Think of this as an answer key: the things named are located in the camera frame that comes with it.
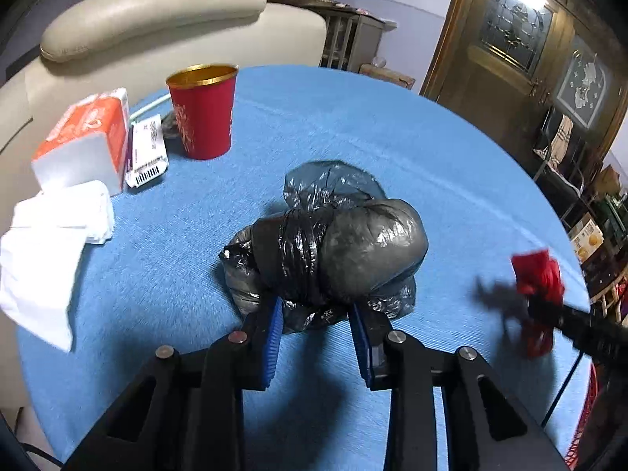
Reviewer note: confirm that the red plastic mesh basket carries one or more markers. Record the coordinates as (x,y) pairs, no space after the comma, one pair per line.
(586,417)

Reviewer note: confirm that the wooden door with glass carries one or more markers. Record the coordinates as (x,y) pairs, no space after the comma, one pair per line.
(515,34)

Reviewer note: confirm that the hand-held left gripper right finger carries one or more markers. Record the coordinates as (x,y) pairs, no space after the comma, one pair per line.
(360,348)

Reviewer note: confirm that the striped cloth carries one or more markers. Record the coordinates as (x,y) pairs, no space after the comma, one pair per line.
(563,140)

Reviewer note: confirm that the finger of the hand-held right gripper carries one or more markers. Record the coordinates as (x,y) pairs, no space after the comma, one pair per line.
(500,299)

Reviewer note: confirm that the black garbage bag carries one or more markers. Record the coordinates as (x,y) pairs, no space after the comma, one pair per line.
(363,245)

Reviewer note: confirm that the white box with barcode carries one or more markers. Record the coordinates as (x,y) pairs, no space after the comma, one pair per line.
(146,149)

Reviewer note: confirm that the black metal frame chair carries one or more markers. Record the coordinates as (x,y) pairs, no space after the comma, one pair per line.
(559,181)

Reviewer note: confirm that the orange white tissue pack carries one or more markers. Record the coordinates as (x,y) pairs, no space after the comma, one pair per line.
(83,142)

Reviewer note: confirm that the wooden slatted cabinet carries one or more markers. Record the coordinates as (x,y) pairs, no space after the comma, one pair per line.
(348,34)

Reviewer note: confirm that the dark red wrapper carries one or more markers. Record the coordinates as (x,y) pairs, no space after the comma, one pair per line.
(537,274)

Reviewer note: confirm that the orange printed carton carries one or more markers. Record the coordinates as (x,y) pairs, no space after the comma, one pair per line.
(586,243)

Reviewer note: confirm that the brown cardboard box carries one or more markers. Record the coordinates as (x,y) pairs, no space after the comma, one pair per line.
(387,76)

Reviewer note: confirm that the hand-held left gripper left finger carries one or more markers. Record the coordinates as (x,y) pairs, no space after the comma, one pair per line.
(272,338)

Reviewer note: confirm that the blue tablecloth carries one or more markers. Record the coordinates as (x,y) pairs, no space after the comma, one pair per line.
(343,117)

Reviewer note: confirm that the red paper cup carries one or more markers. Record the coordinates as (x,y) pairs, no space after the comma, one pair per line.
(203,117)

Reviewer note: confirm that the beige leather sofa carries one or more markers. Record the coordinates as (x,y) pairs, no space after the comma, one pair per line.
(147,14)

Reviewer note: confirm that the pile of white tissues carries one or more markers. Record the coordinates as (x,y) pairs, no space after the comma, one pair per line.
(44,265)

